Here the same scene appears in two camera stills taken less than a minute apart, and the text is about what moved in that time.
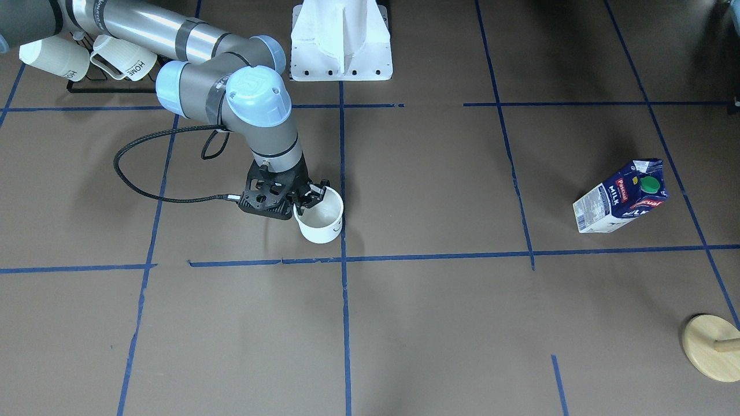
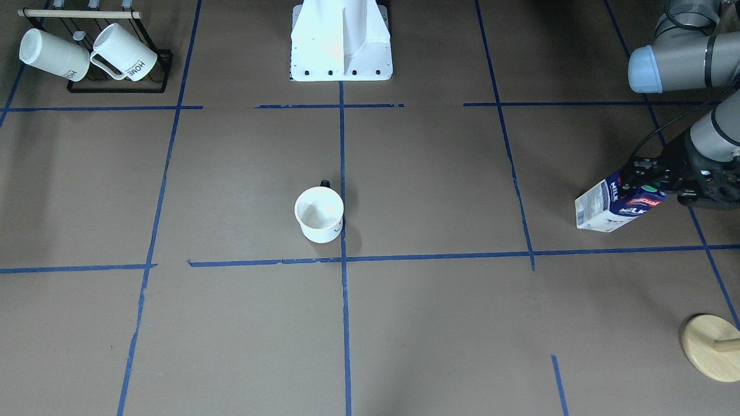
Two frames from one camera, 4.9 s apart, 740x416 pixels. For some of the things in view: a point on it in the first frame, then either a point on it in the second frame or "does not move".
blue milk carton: x=638 y=186 does not move
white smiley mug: x=322 y=222 does not move
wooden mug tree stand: x=713 y=345 does not move
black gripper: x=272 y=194 -> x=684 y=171
